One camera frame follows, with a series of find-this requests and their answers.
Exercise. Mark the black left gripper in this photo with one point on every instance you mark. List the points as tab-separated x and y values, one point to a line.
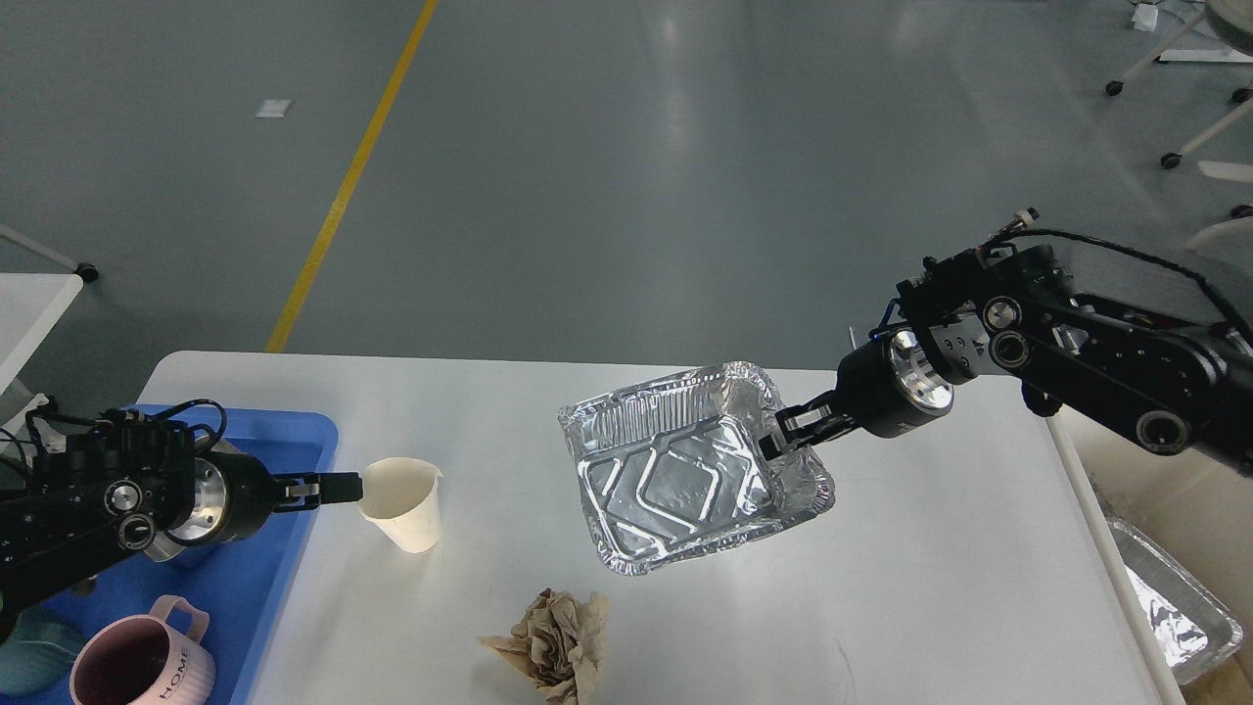
260	493

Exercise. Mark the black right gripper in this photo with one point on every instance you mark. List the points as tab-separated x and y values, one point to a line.
887	387

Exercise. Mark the white paper cup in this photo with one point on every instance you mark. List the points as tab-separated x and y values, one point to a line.
401	498

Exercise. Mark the aluminium foil tray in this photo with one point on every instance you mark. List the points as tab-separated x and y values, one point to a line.
672	468

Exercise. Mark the pink mug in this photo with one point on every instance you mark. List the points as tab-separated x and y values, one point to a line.
150	658

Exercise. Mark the brown paper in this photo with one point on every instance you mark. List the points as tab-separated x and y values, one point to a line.
559	645

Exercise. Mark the steel square tray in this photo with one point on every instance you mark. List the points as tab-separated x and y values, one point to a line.
196	548

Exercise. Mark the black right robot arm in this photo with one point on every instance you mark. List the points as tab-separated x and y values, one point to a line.
1163	382

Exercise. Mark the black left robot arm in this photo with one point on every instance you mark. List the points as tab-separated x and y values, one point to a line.
96	491

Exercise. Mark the white chair left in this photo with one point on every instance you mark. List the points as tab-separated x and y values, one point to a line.
85	270

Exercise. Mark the white chair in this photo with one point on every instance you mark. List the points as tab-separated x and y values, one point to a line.
1143	18
85	270

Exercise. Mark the teal mug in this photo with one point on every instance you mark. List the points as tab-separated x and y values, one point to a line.
37	651

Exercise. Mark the grey office chair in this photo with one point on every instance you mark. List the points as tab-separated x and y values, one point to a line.
1135	282

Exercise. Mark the white side table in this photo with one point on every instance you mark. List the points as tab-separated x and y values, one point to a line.
31	306

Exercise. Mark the white floor tag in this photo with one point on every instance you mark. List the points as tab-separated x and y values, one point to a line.
274	108

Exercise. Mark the beige plastic bin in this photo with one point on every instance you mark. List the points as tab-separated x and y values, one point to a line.
1189	504

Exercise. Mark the foil tray in bin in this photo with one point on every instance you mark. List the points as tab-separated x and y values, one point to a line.
1195	630

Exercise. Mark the white chair top right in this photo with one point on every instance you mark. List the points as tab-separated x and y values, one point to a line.
1143	18

